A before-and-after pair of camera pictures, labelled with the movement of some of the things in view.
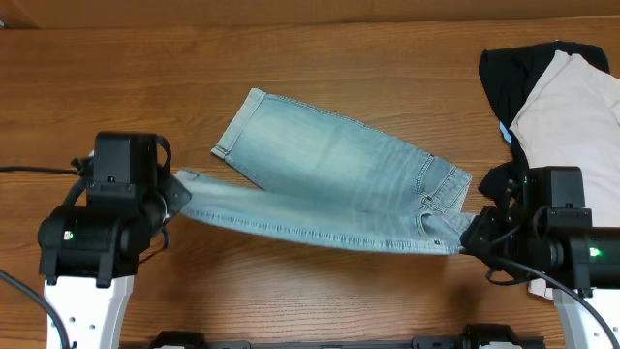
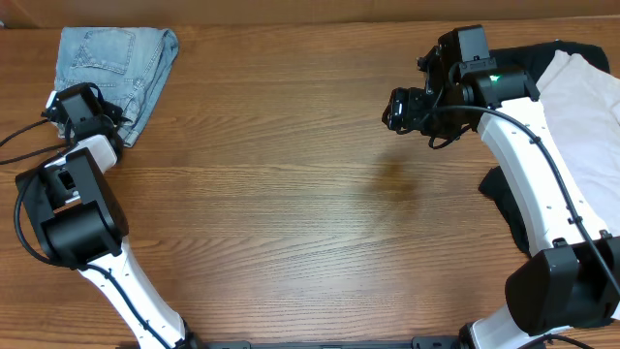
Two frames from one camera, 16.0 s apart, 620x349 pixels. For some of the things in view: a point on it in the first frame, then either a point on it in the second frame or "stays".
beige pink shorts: x=571 y=118 stays
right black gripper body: x=493 y=235 → x=415 y=109
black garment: x=509 y=76 stays
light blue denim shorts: x=317 y=172 → x=130 y=65
